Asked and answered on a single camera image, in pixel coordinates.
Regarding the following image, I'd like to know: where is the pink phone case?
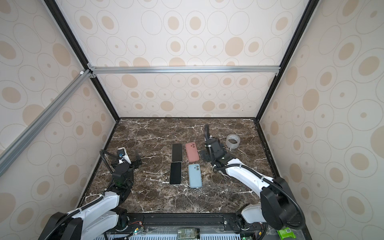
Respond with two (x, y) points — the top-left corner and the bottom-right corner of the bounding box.
(185, 142), (200, 163)

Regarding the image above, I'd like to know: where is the light blue phone case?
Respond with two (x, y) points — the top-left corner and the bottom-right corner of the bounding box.
(188, 164), (203, 189)

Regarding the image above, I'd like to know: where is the phone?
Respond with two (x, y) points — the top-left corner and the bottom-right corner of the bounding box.
(169, 162), (182, 185)
(172, 144), (183, 163)

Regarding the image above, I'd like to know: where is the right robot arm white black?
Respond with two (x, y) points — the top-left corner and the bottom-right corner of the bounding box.
(202, 134), (306, 230)

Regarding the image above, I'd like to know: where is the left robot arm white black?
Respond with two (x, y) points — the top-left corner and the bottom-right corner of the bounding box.
(39, 148), (142, 240)

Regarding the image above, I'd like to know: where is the clear tape roll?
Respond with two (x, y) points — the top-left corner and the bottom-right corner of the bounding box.
(226, 134), (241, 149)

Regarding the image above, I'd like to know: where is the small circuit board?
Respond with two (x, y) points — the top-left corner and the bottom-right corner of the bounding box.
(177, 228), (200, 240)

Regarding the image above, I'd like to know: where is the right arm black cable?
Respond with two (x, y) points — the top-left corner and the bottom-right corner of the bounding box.
(203, 124), (307, 230)

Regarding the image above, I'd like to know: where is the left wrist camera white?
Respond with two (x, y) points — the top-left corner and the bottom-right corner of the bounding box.
(117, 147), (132, 164)

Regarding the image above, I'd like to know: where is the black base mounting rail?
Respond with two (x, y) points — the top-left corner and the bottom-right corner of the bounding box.
(53, 211), (313, 240)

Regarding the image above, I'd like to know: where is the horizontal aluminium rail back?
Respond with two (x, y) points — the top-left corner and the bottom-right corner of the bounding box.
(83, 65), (281, 76)

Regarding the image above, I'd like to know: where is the diagonal aluminium rail left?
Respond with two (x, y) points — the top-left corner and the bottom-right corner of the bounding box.
(1, 70), (91, 175)

